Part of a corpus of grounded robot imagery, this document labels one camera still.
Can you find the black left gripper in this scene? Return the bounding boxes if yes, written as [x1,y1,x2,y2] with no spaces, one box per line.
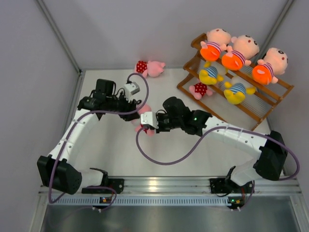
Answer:
[105,90,140,121]

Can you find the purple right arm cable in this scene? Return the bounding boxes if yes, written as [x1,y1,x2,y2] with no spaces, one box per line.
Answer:
[135,125,301,181]

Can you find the yellow doll blue striped front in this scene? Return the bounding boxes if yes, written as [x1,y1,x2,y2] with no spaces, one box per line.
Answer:
[199,61,228,85]

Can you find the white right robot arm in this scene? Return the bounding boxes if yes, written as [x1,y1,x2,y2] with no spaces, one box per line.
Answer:
[156,97,287,192]

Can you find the pink pig doll facing up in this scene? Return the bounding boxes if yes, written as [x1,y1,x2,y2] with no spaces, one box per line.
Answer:
[189,82,213,100]

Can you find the yellow doll blue striped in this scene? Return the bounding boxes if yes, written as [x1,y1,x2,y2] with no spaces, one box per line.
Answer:
[224,76,256,105]
[199,61,228,85]

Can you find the grey slotted cable duct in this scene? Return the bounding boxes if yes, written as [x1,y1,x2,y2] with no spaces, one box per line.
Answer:
[54,195,231,206]

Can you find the pink pig doll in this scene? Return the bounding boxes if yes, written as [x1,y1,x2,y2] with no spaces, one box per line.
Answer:
[131,104,155,136]
[134,60,166,78]

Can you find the pink pig doll back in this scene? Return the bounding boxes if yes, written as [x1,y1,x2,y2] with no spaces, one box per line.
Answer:
[134,60,166,78]

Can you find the boy doll orange shorts front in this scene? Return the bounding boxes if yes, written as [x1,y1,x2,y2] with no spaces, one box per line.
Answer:
[252,47,288,85]

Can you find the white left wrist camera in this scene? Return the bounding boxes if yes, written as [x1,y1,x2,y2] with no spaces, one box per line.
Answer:
[123,82,140,102]

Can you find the aluminium mounting rail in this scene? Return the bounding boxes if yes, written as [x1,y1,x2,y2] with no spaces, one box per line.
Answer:
[38,175,300,194]

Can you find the brown wooden toy shelf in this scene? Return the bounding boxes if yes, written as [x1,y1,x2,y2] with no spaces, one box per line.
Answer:
[177,33,294,131]

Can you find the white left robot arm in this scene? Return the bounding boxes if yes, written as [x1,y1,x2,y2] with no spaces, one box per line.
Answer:
[37,79,141,195]

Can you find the pink pig doll front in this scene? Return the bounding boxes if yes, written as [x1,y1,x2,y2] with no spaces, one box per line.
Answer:
[131,104,155,136]

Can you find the large boy doll orange shorts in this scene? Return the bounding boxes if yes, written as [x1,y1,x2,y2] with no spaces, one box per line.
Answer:
[200,28,231,62]

